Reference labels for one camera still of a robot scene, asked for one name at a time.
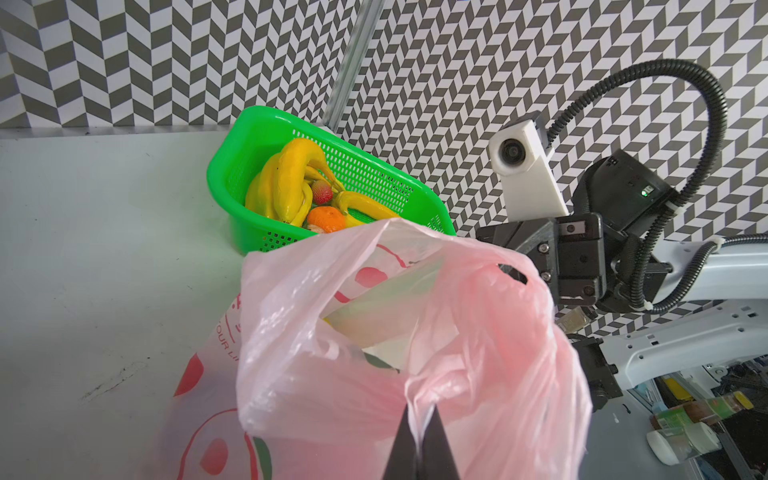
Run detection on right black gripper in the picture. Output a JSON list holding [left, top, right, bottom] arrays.
[[476, 213, 606, 306]]

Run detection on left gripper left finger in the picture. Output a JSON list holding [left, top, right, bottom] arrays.
[[382, 407, 418, 480]]

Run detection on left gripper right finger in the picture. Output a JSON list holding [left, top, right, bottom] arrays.
[[419, 406, 460, 480]]

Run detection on pink printed plastic bag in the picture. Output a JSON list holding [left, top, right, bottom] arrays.
[[141, 219, 592, 479]]

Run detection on orange fake tangerine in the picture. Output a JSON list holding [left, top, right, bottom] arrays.
[[305, 206, 347, 233]]

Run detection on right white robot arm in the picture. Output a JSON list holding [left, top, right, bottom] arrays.
[[476, 150, 767, 409]]

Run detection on small red fake strawberry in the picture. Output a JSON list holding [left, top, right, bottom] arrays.
[[311, 180, 334, 206]]

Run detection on yellow fake banana bunch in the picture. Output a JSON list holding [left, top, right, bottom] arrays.
[[244, 138, 345, 227]]

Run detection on bottles outside the cell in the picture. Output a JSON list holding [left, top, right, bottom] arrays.
[[650, 373, 767, 479]]

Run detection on green plastic basket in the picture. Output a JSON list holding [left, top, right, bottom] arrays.
[[207, 106, 456, 255]]

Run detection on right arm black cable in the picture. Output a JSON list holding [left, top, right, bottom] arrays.
[[544, 58, 768, 314]]

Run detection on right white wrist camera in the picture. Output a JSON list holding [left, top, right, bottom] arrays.
[[487, 111, 568, 221]]

